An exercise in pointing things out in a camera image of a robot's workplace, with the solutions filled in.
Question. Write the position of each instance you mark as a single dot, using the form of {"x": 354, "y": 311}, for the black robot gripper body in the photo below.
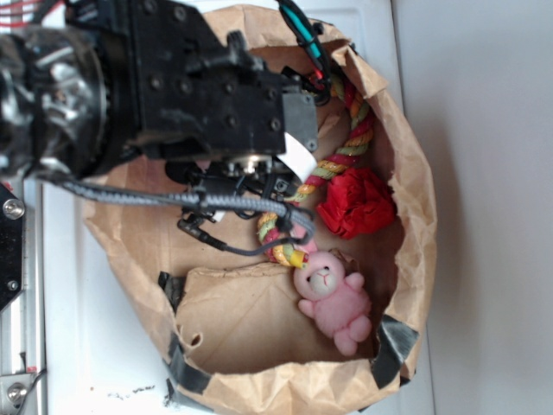
{"x": 204, "y": 100}

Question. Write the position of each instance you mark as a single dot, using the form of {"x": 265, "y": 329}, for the aluminium frame rail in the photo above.
{"x": 23, "y": 350}

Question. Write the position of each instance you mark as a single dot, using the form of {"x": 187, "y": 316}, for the white plastic tray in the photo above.
{"x": 99, "y": 359}

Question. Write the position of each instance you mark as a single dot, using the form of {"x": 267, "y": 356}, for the black metal bracket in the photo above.
{"x": 12, "y": 220}

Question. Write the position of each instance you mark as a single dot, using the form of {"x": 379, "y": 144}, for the pink plush bunny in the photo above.
{"x": 336, "y": 301}

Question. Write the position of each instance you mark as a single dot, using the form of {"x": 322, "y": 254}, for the brown paper bag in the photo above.
{"x": 230, "y": 327}

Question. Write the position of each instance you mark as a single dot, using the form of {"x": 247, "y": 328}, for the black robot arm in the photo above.
{"x": 124, "y": 79}

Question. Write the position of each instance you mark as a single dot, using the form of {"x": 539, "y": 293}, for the multicolour twisted rope toy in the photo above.
{"x": 344, "y": 157}

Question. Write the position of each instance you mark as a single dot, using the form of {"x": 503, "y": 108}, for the red crumpled paper ball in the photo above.
{"x": 358, "y": 202}

